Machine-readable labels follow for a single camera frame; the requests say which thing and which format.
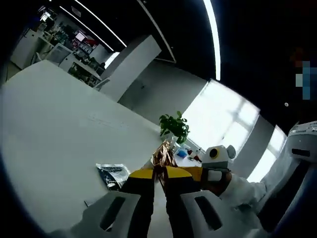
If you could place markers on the white chest-worn device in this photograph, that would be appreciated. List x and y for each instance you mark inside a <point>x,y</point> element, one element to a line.
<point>302,141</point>

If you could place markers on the narrow window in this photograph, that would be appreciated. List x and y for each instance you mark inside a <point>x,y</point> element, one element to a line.
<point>270,153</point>

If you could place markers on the blue white skincare sachet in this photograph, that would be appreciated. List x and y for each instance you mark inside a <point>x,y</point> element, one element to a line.
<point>114,174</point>

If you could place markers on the potted green plant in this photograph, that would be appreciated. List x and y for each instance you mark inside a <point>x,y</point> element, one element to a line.
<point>174,126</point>

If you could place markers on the ceiling light strip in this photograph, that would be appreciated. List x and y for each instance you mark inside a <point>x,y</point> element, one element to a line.
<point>213,37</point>

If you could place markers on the small black-capped bottle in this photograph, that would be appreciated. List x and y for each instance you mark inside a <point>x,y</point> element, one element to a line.
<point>196,153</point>

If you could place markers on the person's right hand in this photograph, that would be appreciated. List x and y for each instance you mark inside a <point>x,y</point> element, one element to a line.
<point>224,186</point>

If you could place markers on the small computer monitor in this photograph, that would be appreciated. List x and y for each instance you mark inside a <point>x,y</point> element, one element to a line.
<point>80,36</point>

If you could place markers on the gold foil skincare sachet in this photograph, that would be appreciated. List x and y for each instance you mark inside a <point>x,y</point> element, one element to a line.
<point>164,156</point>

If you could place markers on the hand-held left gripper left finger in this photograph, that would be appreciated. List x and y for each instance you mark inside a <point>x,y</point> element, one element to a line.
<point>138,205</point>

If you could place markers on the blue box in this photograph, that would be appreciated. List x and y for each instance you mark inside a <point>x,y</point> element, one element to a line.
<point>181,153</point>

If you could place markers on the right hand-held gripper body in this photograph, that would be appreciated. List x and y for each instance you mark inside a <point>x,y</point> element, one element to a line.
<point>221,161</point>

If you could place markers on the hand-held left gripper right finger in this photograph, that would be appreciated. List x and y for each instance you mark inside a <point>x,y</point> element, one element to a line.
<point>180,205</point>

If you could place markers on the white mesh office chair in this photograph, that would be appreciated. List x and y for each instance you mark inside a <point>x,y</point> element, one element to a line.
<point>59,54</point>

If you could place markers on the large window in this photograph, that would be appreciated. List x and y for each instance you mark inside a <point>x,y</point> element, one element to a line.
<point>220,119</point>

